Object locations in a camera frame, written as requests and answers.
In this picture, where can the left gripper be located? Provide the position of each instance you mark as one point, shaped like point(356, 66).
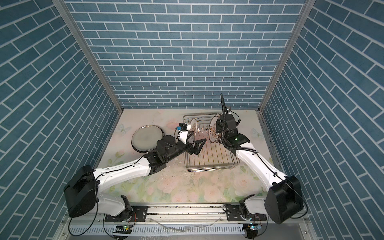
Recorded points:
point(194, 150)

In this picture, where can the orange sunburst plate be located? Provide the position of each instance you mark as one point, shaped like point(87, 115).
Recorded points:
point(193, 124)

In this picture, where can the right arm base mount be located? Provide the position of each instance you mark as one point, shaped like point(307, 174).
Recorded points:
point(246, 214)

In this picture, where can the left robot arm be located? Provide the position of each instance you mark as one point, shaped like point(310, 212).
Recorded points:
point(83, 192)

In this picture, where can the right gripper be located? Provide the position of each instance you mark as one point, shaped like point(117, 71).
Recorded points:
point(218, 125)

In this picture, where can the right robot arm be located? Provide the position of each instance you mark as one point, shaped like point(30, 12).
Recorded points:
point(284, 197)

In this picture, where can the plain white deep plate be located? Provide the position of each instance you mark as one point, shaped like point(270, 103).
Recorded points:
point(145, 138)

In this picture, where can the metal wire dish rack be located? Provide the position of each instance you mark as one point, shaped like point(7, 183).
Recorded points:
point(214, 156)

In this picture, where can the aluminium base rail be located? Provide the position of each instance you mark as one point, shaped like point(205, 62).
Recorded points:
point(165, 220)

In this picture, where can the brown patterned plate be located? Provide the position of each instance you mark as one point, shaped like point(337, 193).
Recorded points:
point(213, 135)

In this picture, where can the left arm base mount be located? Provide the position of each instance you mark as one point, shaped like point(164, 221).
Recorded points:
point(134, 214)

